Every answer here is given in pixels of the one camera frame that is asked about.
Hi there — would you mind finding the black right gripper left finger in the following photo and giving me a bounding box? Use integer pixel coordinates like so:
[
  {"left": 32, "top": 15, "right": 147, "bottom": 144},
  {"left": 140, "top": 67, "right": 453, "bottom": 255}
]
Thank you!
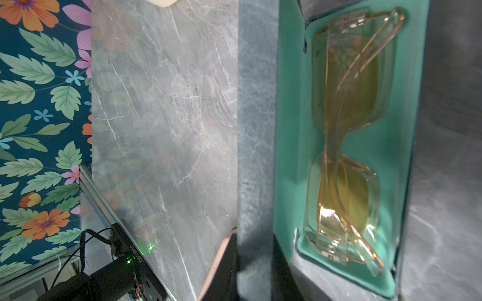
[{"left": 201, "top": 233, "right": 240, "bottom": 301}]

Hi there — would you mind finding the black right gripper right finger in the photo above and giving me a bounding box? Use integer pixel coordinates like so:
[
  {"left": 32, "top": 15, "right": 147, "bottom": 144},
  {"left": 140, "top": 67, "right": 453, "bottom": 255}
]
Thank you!
[{"left": 272, "top": 235, "right": 305, "bottom": 301}]

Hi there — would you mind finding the pink case with brown sunglasses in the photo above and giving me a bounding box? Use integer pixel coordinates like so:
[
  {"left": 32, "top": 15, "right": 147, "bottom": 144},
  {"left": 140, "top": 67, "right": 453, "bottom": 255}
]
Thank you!
[{"left": 196, "top": 226, "right": 238, "bottom": 301}]

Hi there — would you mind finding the grey case with olive glasses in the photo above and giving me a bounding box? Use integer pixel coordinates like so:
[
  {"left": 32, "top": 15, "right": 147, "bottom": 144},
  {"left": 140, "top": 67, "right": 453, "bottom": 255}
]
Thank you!
[{"left": 236, "top": 0, "right": 482, "bottom": 301}]

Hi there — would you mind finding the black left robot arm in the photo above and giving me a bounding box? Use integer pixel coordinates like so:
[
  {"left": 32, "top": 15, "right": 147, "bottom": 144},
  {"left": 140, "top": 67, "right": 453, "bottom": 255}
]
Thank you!
[{"left": 38, "top": 257, "right": 136, "bottom": 301}]

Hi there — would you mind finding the cream round alarm clock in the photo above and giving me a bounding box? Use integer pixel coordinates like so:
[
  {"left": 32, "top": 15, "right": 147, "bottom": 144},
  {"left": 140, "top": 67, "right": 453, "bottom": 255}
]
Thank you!
[{"left": 147, "top": 0, "right": 178, "bottom": 8}]

